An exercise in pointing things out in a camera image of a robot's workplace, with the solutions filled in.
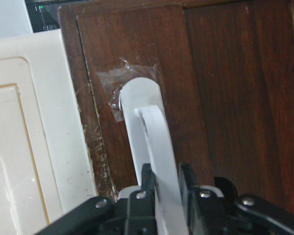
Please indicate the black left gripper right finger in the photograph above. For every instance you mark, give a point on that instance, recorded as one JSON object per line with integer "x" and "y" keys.
{"x": 220, "y": 211}

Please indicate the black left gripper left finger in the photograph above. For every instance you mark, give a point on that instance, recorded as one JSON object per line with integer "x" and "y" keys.
{"x": 133, "y": 215}

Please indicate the white drawer handle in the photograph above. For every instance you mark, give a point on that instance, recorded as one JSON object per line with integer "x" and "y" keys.
{"x": 150, "y": 143}

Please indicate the dark wooden drawer front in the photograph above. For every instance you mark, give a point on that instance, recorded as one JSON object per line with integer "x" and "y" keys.
{"x": 137, "y": 73}

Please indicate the cream plastic panel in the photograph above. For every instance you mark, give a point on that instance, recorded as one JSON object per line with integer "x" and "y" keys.
{"x": 45, "y": 169}

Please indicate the dark wooden cabinet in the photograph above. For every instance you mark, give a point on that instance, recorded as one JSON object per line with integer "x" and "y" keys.
{"x": 226, "y": 72}

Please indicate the black electronic device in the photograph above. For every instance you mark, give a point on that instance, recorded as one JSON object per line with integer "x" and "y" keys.
{"x": 43, "y": 15}

